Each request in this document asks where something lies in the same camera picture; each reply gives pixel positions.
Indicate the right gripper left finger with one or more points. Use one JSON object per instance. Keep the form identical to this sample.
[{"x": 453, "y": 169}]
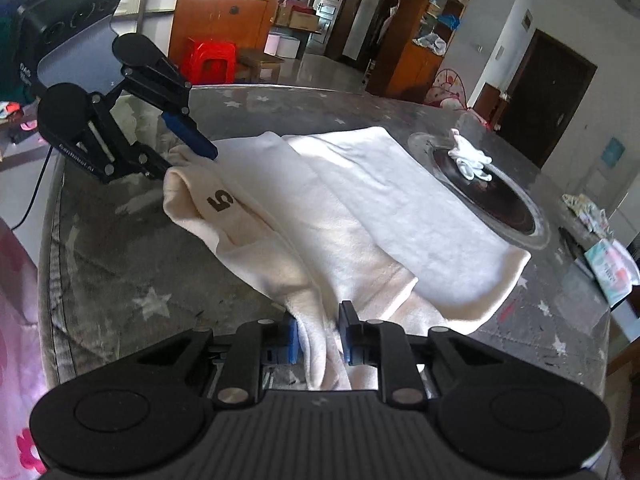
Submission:
[{"x": 244, "y": 356}]

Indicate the brown wooden shelf cabinet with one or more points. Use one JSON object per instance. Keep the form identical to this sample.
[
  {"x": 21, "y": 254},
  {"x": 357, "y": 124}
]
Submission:
[{"x": 413, "y": 48}]

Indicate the white refrigerator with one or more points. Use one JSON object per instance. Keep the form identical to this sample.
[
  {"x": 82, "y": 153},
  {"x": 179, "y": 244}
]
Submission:
[{"x": 625, "y": 218}]

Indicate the pink play tent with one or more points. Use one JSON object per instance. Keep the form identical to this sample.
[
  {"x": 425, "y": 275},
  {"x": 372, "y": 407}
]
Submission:
[{"x": 448, "y": 92}]

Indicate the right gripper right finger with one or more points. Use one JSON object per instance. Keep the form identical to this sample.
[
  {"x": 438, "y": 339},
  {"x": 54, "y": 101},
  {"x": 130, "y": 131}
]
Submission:
[{"x": 385, "y": 346}]

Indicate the water dispenser with bottle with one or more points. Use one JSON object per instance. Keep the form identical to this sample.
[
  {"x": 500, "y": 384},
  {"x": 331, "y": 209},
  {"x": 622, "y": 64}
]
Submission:
[{"x": 600, "y": 174}]

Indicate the floral patterned cloth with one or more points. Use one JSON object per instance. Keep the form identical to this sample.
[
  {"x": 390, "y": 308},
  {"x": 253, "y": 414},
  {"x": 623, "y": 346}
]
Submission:
[{"x": 592, "y": 217}]

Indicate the red plastic stool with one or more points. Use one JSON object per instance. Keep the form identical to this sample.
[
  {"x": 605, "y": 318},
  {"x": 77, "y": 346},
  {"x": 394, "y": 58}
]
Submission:
[{"x": 208, "y": 61}]

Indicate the orange glass display cabinet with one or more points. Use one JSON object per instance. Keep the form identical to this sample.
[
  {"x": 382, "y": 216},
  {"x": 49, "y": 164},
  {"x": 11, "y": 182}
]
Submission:
[{"x": 245, "y": 23}]

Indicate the small white baby garment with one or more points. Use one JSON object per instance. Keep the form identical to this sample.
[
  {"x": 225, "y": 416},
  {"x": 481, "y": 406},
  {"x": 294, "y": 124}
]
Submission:
[{"x": 470, "y": 161}]

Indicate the black flat remote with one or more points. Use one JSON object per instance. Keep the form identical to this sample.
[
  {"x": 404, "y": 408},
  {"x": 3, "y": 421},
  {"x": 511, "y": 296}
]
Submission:
[{"x": 577, "y": 252}]

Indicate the tissue pack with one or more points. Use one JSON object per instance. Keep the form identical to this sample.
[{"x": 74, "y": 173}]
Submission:
[{"x": 614, "y": 269}]

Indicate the dark wooden door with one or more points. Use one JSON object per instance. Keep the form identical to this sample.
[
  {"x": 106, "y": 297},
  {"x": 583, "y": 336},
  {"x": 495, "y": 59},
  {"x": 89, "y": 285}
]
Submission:
[{"x": 544, "y": 94}]

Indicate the cream fleece garment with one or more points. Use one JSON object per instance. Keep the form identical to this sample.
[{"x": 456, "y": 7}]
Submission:
[{"x": 311, "y": 221}]

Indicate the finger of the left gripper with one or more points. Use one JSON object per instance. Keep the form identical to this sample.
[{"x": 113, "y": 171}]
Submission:
[
  {"x": 185, "y": 129},
  {"x": 147, "y": 161}
]

